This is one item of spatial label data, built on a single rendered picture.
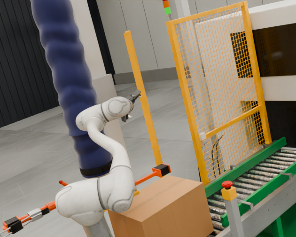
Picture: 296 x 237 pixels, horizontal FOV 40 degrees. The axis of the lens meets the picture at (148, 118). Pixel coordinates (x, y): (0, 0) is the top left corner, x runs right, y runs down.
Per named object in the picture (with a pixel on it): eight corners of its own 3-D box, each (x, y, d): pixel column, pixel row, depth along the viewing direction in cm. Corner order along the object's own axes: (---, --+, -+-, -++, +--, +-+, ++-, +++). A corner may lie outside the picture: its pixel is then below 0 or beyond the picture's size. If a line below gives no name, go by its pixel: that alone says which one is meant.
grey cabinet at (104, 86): (116, 105, 382) (108, 74, 375) (120, 105, 378) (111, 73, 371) (99, 111, 371) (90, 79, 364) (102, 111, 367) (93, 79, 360)
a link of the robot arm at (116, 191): (129, 161, 167) (97, 168, 168) (131, 194, 153) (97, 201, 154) (137, 182, 175) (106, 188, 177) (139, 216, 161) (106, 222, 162)
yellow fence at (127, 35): (170, 220, 451) (122, 31, 403) (178, 218, 451) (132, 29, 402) (178, 266, 366) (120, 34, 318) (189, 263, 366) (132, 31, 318)
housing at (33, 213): (39, 214, 245) (37, 207, 244) (43, 217, 240) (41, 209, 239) (28, 219, 242) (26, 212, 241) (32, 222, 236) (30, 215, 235)
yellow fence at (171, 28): (276, 186, 468) (243, 1, 420) (284, 187, 461) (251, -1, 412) (209, 237, 400) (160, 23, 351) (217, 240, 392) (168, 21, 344)
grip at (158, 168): (163, 169, 265) (161, 162, 264) (171, 172, 258) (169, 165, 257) (153, 175, 261) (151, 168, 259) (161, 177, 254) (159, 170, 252)
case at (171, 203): (177, 218, 336) (166, 174, 327) (214, 231, 305) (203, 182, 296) (120, 257, 301) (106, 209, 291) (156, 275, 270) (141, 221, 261)
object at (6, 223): (19, 223, 239) (16, 215, 238) (22, 226, 233) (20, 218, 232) (4, 229, 235) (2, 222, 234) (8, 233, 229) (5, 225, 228)
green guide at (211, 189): (278, 143, 442) (276, 135, 440) (286, 144, 434) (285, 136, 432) (174, 211, 348) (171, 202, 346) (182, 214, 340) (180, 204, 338)
